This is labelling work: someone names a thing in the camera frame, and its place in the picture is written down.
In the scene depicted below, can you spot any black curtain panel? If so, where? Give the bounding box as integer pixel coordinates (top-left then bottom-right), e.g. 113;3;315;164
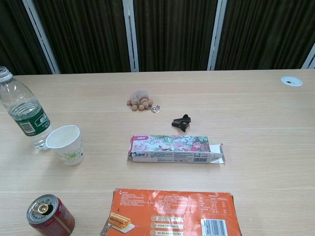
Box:
33;0;131;74
0;0;52;76
216;0;315;71
132;0;220;72

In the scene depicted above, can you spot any red beverage can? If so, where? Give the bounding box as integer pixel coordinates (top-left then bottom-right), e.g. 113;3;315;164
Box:
26;194;76;236

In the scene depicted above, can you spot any floral toothpaste box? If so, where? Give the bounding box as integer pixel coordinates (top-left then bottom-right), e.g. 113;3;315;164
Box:
127;135;226;164

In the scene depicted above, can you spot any white partition post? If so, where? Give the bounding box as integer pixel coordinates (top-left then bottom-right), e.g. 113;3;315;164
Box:
122;0;140;72
22;0;61;74
301;41;315;69
207;0;227;71

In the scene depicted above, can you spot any white floral paper cup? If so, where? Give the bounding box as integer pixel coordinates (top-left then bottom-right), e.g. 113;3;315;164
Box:
46;125;85;167

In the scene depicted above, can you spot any white cable grommet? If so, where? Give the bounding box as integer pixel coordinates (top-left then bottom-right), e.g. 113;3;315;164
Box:
281;76;303;87

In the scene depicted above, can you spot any orange snack box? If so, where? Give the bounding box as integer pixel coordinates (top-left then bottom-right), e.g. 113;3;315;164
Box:
99;188;243;236

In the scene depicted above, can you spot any plush turtle keychain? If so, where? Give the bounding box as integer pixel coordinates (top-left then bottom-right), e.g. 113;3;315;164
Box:
126;89;162;114

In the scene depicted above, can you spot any transparent plastic water bottle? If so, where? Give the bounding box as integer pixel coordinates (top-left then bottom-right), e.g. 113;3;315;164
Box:
0;66;55;151

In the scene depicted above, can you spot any black binder clip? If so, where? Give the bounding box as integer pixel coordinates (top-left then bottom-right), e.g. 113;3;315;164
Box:
171;114;191;132

